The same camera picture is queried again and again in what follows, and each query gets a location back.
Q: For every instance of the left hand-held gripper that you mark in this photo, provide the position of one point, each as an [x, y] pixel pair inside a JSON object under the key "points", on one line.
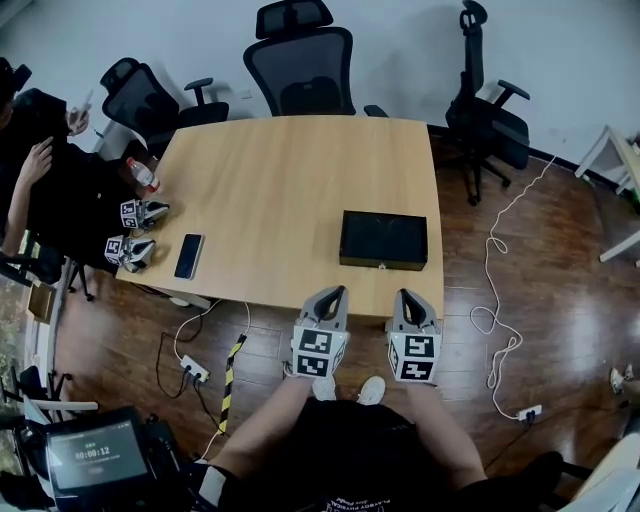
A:
{"points": [[317, 352]]}

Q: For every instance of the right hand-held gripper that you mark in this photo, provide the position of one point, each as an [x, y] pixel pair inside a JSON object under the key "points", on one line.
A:
{"points": [[415, 355]]}

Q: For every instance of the person's left forearm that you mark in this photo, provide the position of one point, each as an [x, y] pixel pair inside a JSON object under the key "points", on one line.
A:
{"points": [[265, 425]]}

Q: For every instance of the person's right forearm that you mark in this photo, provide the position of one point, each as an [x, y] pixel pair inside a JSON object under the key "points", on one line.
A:
{"points": [[445, 430]]}

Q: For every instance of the black storage box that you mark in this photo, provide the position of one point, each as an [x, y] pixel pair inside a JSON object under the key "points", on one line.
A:
{"points": [[382, 232]]}

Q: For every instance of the person's white left shoe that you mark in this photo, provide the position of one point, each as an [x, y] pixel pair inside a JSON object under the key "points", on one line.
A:
{"points": [[325, 388]]}

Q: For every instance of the person's white shoe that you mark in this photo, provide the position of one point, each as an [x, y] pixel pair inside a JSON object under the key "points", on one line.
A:
{"points": [[325, 388], [371, 390]]}

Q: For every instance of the person's white right shoe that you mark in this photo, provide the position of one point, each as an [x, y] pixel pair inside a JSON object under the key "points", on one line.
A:
{"points": [[371, 390]]}

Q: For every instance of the white table leg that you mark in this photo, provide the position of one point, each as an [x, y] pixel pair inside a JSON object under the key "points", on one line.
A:
{"points": [[190, 301]]}

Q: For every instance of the person's black clothing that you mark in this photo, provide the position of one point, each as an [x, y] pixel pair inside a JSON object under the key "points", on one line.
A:
{"points": [[360, 450]]}

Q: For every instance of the white power strip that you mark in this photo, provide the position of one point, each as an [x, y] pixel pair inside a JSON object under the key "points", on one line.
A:
{"points": [[529, 413], [194, 369]]}

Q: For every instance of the black smartphone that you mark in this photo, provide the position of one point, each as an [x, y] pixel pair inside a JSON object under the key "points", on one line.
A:
{"points": [[189, 256]]}

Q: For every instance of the black mesh office chair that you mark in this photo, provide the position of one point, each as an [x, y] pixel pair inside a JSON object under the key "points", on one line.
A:
{"points": [[487, 120], [300, 70], [145, 105]]}

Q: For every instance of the idle hand-held gripper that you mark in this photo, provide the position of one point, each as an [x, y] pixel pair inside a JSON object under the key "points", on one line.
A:
{"points": [[142, 211], [127, 250]]}

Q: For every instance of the black equipment rig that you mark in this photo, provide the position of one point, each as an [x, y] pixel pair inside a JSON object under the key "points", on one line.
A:
{"points": [[165, 450]]}

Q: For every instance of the clear bottle red label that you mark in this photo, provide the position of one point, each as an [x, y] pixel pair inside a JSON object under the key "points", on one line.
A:
{"points": [[141, 175]]}

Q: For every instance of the black tripod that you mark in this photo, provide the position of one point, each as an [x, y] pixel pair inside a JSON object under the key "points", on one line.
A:
{"points": [[80, 277]]}

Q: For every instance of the white curved furniture piece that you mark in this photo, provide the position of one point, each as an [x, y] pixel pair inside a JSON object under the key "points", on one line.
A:
{"points": [[610, 475]]}

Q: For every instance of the white side table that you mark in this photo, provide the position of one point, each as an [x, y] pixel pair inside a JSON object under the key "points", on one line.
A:
{"points": [[617, 145]]}

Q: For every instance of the black tablet screen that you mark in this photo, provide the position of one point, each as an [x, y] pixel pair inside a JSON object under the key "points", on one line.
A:
{"points": [[97, 455]]}

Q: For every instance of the cardboard box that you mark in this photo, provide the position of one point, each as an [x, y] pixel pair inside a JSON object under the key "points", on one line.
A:
{"points": [[41, 301]]}

